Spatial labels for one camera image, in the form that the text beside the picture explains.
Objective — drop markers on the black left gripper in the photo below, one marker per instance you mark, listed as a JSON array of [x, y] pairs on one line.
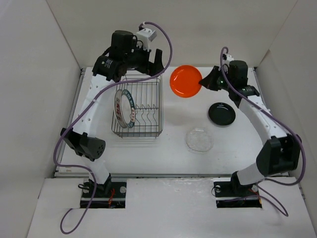
[[151, 68]]

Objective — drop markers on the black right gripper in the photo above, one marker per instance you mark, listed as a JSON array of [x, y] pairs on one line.
[[208, 82]]

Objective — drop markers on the orange plastic plate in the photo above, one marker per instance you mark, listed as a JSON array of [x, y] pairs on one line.
[[184, 81]]

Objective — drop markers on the white plate with dark rim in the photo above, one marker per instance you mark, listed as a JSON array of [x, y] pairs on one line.
[[127, 107]]

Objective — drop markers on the white plate with red characters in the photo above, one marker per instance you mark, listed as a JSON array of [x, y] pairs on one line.
[[118, 109]]

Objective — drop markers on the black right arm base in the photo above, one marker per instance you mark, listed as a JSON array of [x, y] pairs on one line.
[[242, 197]]

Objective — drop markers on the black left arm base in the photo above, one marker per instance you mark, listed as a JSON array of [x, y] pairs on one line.
[[113, 197]]

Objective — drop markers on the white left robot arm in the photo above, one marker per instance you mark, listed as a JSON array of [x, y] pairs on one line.
[[127, 51]]

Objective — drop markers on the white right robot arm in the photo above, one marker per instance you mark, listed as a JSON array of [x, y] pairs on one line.
[[281, 149]]

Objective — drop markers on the black plate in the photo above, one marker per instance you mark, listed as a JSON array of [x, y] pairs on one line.
[[221, 114]]

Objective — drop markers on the clear glass plate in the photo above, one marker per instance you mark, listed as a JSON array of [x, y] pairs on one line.
[[199, 140]]

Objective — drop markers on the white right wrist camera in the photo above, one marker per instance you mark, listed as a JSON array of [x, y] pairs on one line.
[[227, 58]]

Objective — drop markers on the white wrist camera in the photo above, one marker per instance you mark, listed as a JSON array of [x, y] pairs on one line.
[[227, 58], [144, 38]]

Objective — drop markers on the grey wire dish rack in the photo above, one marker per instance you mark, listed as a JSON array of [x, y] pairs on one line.
[[148, 100]]

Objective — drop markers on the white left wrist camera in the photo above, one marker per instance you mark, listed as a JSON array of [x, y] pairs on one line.
[[144, 38]]

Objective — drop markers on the aluminium table edge rail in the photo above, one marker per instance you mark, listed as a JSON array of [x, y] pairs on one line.
[[121, 175]]

